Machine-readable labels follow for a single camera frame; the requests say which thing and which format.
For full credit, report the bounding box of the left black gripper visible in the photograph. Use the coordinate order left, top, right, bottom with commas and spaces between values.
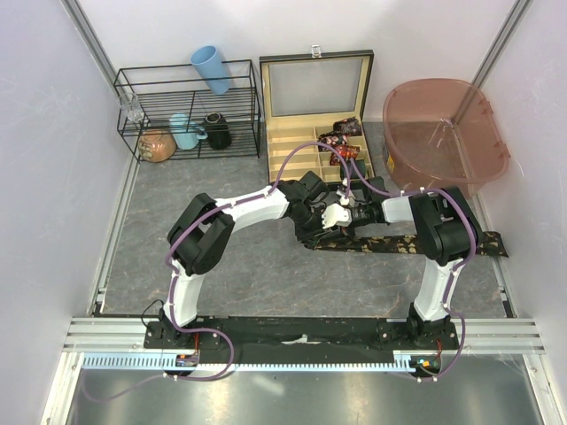
291, 207, 332, 249

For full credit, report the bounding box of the dark floral necktie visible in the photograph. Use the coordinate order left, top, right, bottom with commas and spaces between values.
307, 231, 509, 258

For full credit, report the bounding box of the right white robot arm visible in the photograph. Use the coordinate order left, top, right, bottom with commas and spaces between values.
338, 180, 482, 350

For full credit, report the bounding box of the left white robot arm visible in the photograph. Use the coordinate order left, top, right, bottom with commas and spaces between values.
162, 172, 352, 348

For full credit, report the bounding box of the dark green rolled tie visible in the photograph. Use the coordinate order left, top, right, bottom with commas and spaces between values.
351, 160, 367, 179

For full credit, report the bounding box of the red patterned rolled tie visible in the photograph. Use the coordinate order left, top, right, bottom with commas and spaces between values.
330, 144, 361, 166

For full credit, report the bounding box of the black pink floral rolled tie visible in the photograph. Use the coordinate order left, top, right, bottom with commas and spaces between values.
317, 132, 348, 149

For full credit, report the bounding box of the dark pink patterned rolled tie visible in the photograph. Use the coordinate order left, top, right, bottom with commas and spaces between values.
333, 117, 362, 136

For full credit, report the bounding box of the pink transparent plastic tub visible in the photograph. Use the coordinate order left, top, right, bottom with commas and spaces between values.
383, 78, 510, 198

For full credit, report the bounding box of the black ceramic jar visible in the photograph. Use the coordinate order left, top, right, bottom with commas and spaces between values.
204, 112, 232, 151

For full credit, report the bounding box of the black wooden tie box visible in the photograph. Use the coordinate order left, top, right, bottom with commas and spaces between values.
259, 47, 374, 183

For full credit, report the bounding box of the light blue mug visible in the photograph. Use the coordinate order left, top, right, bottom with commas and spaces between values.
169, 113, 208, 151

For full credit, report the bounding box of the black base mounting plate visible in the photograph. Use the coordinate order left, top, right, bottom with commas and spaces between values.
144, 316, 455, 363

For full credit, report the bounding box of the brown round vase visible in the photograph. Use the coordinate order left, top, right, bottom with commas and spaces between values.
137, 128, 177, 163

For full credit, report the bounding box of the blue plastic cup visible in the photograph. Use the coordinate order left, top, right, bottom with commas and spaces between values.
190, 45, 231, 95

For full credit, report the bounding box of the clear glass cup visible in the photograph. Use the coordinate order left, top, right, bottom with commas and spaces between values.
119, 92, 144, 123

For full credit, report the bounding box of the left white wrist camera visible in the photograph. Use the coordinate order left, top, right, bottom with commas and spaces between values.
322, 197, 352, 229

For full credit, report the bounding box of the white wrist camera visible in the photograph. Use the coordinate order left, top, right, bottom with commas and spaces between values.
322, 197, 352, 229
336, 178, 356, 207

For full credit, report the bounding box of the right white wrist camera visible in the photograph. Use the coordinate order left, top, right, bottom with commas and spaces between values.
336, 178, 356, 207

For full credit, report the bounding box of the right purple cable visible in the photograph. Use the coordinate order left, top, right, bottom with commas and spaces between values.
347, 159, 479, 383

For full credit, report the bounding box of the purple cable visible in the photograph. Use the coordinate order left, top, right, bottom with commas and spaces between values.
79, 141, 351, 402
347, 159, 479, 383

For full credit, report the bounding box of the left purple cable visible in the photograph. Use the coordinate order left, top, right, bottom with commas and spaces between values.
79, 141, 351, 402

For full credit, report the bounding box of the light blue cable duct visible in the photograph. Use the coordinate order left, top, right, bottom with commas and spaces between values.
82, 352, 441, 373

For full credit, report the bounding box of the black wire rack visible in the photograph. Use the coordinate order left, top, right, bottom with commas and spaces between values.
113, 59, 261, 162

